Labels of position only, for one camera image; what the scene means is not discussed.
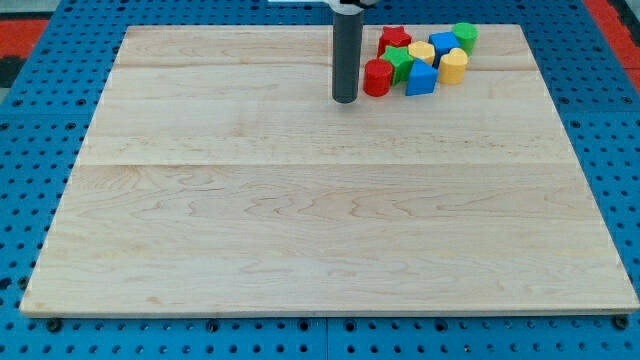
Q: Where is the blue triangle block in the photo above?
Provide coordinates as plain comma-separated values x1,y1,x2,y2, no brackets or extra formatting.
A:
405,58,438,96

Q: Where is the yellow hexagon block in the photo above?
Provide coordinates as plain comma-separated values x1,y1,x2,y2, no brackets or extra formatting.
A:
408,41,436,65

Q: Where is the blue cube block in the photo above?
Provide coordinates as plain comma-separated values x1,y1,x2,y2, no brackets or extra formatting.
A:
428,31,460,68

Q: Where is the green star block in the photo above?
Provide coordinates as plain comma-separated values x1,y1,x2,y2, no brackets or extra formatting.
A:
380,45,414,86

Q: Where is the red cylinder block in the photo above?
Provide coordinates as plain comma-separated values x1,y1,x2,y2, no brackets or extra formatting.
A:
363,58,393,97

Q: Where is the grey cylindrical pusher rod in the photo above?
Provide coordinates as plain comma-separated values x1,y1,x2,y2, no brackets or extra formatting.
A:
332,12,364,104

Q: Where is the large wooden board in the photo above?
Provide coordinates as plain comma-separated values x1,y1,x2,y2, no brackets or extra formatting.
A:
20,25,639,318

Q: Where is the green cylinder block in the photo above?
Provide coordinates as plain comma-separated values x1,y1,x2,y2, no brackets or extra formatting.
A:
452,22,479,56

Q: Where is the yellow heart block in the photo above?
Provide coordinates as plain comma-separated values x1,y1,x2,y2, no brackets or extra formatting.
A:
438,48,468,85

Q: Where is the red star block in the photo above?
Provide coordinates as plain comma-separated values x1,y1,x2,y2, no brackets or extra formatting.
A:
377,26,412,57

